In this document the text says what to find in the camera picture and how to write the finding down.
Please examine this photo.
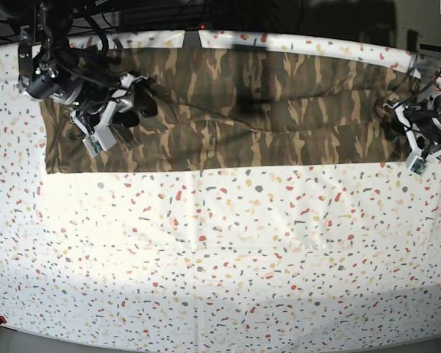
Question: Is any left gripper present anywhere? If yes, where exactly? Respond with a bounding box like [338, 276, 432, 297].
[384, 99, 441, 163]

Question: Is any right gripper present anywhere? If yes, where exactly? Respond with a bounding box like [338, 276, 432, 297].
[51, 71, 157, 151]

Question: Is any camouflage T-shirt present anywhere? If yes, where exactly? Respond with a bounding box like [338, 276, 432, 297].
[40, 48, 420, 174]

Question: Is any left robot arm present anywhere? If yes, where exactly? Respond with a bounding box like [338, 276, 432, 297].
[385, 2, 441, 176]

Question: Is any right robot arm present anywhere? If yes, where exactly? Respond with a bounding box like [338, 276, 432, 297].
[0, 1, 157, 157]

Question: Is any terrazzo patterned table cloth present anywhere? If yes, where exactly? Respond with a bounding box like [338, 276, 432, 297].
[0, 31, 441, 352]

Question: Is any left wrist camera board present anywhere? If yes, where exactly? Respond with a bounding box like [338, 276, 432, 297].
[406, 155, 428, 177]

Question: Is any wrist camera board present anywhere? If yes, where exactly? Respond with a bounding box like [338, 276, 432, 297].
[82, 135, 102, 157]
[406, 155, 428, 177]

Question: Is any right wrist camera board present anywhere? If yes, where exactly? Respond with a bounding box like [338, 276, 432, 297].
[82, 135, 102, 157]

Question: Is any black cables bundle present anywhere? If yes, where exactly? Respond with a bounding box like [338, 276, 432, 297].
[58, 0, 306, 34]

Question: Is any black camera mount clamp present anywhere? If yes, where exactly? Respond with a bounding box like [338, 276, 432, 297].
[182, 31, 202, 49]

